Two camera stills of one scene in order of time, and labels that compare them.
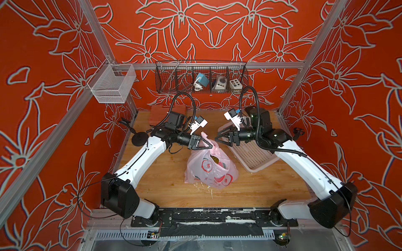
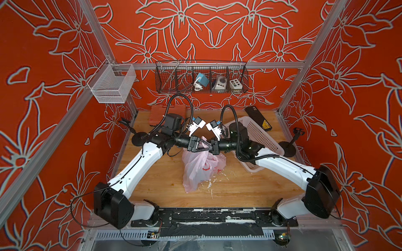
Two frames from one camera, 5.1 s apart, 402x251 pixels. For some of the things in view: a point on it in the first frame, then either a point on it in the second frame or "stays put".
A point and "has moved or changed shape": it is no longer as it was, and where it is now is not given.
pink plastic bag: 210,168 has moved or changed shape
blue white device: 200,80 stays put
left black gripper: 196,139 stays put
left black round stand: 138,138 stays put
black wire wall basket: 201,77 stays put
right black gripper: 233,139 → 214,151
